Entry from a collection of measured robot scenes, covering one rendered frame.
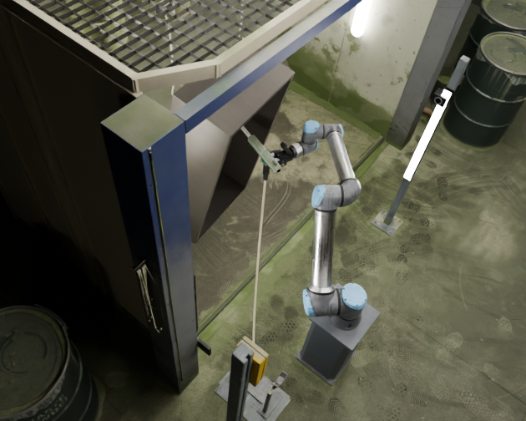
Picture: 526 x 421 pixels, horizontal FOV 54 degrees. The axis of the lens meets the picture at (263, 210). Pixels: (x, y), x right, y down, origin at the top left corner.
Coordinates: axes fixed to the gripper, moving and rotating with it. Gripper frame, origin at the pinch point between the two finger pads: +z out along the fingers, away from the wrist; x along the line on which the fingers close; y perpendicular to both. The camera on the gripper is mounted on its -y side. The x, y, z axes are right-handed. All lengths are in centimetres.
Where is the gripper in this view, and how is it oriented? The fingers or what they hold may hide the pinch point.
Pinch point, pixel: (265, 161)
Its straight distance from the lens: 308.7
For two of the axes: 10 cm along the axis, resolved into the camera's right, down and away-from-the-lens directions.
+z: -8.3, 3.9, -3.9
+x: -5.4, -7.0, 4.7
